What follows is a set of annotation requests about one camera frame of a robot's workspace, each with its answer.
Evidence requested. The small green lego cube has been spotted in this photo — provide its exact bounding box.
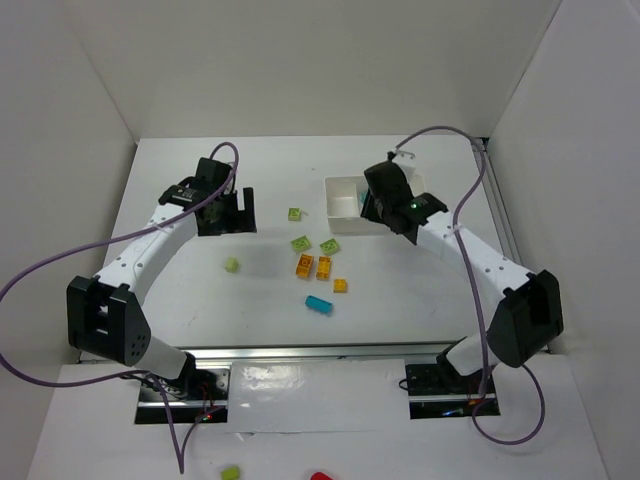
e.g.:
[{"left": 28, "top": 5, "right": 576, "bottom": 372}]
[{"left": 224, "top": 257, "right": 239, "bottom": 273}]

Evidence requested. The green lego printed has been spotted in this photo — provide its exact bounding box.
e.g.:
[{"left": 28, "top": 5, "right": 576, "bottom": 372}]
[
  {"left": 320, "top": 238, "right": 340, "bottom": 256},
  {"left": 290, "top": 236, "right": 312, "bottom": 253}
]

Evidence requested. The green lego on floor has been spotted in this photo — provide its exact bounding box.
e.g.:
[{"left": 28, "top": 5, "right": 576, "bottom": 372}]
[{"left": 220, "top": 465, "right": 240, "bottom": 480}]

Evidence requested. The aluminium rail right side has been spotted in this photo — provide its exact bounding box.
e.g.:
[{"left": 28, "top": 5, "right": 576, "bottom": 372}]
[{"left": 472, "top": 137, "right": 522, "bottom": 264}]

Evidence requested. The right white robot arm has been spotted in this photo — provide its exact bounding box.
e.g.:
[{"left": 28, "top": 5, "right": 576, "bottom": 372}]
[{"left": 361, "top": 161, "right": 564, "bottom": 377}]

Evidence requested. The green lego printed left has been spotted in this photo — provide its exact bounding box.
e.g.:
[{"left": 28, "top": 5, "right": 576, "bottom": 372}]
[{"left": 290, "top": 236, "right": 312, "bottom": 253}]

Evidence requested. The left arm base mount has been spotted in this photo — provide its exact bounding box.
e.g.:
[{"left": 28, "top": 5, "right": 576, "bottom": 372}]
[{"left": 134, "top": 367, "right": 231, "bottom": 425}]

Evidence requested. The small yellow lego brick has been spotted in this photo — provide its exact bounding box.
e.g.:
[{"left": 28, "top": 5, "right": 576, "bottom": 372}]
[{"left": 333, "top": 278, "right": 348, "bottom": 293}]

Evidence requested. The yellow lego long brick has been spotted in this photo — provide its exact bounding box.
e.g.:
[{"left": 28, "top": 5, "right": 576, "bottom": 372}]
[{"left": 316, "top": 256, "right": 331, "bottom": 281}]

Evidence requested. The red object at bottom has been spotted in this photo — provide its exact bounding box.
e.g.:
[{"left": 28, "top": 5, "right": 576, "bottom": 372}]
[{"left": 310, "top": 472, "right": 333, "bottom": 480}]

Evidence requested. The purple cable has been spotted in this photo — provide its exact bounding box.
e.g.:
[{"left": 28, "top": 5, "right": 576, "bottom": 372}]
[
  {"left": 394, "top": 125, "right": 546, "bottom": 445},
  {"left": 0, "top": 142, "right": 240, "bottom": 475}
]

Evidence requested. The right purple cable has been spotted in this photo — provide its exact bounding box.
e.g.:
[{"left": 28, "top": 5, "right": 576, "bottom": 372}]
[{"left": 394, "top": 125, "right": 546, "bottom": 445}]

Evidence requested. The white three-compartment tray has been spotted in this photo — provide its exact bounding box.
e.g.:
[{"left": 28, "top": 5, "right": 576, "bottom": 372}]
[{"left": 323, "top": 172, "right": 426, "bottom": 235}]

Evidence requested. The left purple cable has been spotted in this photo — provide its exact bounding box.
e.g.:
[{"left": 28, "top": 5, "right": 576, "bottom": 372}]
[{"left": 0, "top": 142, "right": 240, "bottom": 475}]

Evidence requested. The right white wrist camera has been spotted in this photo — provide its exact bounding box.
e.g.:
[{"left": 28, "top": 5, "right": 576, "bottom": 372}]
[{"left": 387, "top": 150, "right": 417, "bottom": 180}]

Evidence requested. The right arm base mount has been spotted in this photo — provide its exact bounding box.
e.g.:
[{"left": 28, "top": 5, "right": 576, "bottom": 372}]
[{"left": 398, "top": 364, "right": 500, "bottom": 420}]

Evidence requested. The green lego printed right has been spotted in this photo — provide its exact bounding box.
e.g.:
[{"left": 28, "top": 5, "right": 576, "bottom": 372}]
[{"left": 320, "top": 238, "right": 340, "bottom": 256}]

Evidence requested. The long teal lego brick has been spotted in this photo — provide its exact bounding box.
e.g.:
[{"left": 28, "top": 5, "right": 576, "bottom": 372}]
[{"left": 305, "top": 295, "right": 333, "bottom": 315}]

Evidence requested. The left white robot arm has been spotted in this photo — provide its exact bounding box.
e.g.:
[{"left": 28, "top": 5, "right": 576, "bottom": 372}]
[{"left": 66, "top": 158, "right": 257, "bottom": 380}]

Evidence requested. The green lego near tray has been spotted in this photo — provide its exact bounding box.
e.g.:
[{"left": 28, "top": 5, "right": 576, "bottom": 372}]
[{"left": 287, "top": 208, "right": 302, "bottom": 222}]

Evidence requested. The orange printed lego brick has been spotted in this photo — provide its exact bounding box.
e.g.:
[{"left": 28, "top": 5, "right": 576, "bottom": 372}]
[{"left": 295, "top": 253, "right": 314, "bottom": 279}]

